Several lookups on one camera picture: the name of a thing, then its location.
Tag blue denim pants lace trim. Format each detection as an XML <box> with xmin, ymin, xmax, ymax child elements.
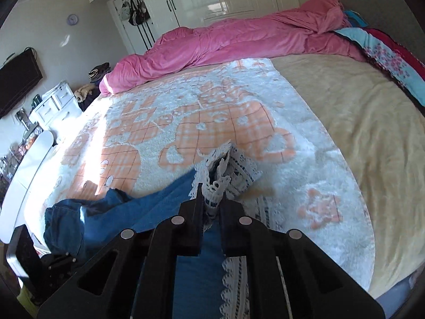
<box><xmin>39</xmin><ymin>142</ymin><xmax>262</xmax><ymax>318</ymax></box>

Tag white orange fluffy blanket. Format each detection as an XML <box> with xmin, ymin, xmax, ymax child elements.
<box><xmin>40</xmin><ymin>59</ymin><xmax>375</xmax><ymax>288</ymax></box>

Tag clothes pile on chair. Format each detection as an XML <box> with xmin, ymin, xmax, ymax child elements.
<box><xmin>74</xmin><ymin>62</ymin><xmax>111</xmax><ymax>112</ymax></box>

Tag beige bed sheet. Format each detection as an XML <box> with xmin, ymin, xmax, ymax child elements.
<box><xmin>273</xmin><ymin>55</ymin><xmax>424</xmax><ymax>297</ymax></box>

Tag white drawer cabinet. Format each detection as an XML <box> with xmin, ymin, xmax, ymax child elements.
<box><xmin>29</xmin><ymin>81</ymin><xmax>82</xmax><ymax>137</ymax></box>

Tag pink duvet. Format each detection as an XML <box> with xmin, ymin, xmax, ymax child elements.
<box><xmin>99</xmin><ymin>0</ymin><xmax>364</xmax><ymax>96</ymax></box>

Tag hanging bags on door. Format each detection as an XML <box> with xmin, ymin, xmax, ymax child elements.
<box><xmin>119</xmin><ymin>0</ymin><xmax>157</xmax><ymax>53</ymax></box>

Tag blue floral pillow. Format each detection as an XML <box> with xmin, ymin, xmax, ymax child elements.
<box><xmin>335</xmin><ymin>10</ymin><xmax>424</xmax><ymax>112</ymax></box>

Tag grey headboard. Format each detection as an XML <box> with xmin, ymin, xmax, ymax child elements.
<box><xmin>340</xmin><ymin>0</ymin><xmax>424</xmax><ymax>62</ymax></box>

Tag black wall television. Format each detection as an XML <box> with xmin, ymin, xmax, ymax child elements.
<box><xmin>0</xmin><ymin>47</ymin><xmax>43</xmax><ymax>117</ymax></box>

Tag purple wall clock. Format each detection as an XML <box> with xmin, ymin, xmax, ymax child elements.
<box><xmin>66</xmin><ymin>14</ymin><xmax>79</xmax><ymax>26</ymax></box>

